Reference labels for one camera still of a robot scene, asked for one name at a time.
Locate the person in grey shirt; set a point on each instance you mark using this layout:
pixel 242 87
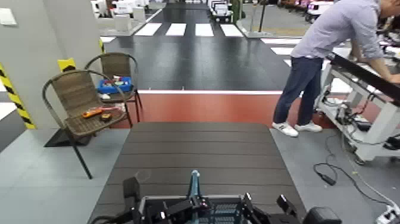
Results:
pixel 331 28

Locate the yellow black corner guard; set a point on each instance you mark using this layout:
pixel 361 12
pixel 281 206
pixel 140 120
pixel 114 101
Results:
pixel 66 64

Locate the white small vehicle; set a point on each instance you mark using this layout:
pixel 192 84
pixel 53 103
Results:
pixel 221 11

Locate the white boxy machines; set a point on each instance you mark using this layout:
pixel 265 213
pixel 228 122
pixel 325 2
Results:
pixel 123 14

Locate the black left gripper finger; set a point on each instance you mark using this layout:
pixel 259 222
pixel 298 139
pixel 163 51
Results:
pixel 132 189
pixel 193 205

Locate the brown wicker metal chair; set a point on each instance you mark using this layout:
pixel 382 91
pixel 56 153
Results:
pixel 78 94
pixel 115 65

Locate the black power brick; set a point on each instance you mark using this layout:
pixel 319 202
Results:
pixel 363 127

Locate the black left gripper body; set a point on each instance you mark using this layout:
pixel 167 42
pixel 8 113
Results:
pixel 150 215

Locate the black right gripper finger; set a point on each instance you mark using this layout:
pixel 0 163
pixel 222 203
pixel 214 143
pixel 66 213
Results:
pixel 287 204
pixel 250 209

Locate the bare forearm of person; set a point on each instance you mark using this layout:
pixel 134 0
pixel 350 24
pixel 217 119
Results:
pixel 382 68

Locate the black pole stand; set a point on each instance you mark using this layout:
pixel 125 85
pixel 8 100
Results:
pixel 262 15

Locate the yellow black hazard stripe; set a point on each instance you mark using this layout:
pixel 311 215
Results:
pixel 14 97

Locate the black yellow tape measure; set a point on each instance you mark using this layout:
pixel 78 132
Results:
pixel 106 117

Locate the small white object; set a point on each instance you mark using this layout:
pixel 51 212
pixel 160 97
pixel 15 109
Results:
pixel 105 96

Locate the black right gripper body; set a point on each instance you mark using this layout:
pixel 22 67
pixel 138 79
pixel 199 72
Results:
pixel 278 220

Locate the blue plastic parts tray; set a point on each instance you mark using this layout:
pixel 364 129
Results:
pixel 112 87

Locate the teal grey folding crate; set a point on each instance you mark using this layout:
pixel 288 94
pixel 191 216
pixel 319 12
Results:
pixel 225 211

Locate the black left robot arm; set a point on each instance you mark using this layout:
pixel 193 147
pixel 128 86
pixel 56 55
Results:
pixel 115 219

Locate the white power strip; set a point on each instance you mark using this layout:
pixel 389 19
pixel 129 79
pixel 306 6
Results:
pixel 389 215

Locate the green potted plant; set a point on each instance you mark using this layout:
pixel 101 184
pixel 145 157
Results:
pixel 236 9

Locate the orange hand tool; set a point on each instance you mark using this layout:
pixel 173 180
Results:
pixel 92 113

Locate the white frame workbench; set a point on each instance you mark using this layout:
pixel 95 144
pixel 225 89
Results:
pixel 375 131

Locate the white wall plate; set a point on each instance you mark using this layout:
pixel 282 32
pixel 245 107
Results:
pixel 7 16

